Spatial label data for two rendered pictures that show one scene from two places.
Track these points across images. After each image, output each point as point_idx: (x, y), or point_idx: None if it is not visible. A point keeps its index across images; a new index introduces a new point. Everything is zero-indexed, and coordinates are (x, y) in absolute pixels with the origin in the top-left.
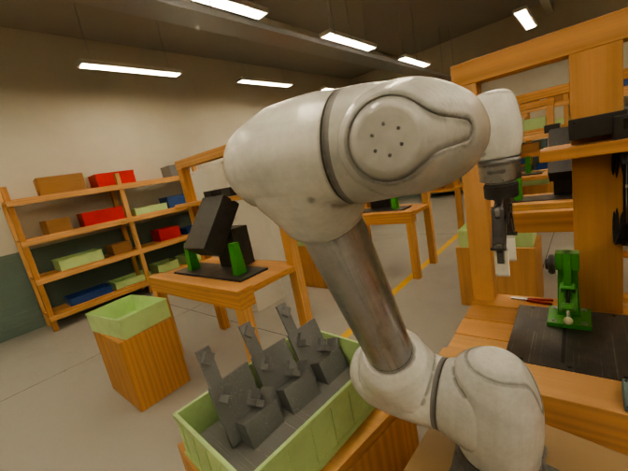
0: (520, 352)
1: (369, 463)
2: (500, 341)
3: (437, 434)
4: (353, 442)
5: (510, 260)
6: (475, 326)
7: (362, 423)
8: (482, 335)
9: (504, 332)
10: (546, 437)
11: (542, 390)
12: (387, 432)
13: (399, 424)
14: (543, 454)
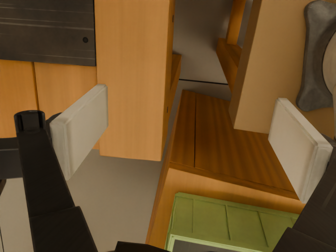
0: (70, 43)
1: (260, 175)
2: (37, 74)
3: (326, 129)
4: (274, 202)
5: (107, 103)
6: (7, 117)
7: (244, 203)
8: (32, 103)
9: (4, 71)
10: (287, 1)
11: (158, 7)
12: (227, 172)
13: (203, 163)
14: (332, 4)
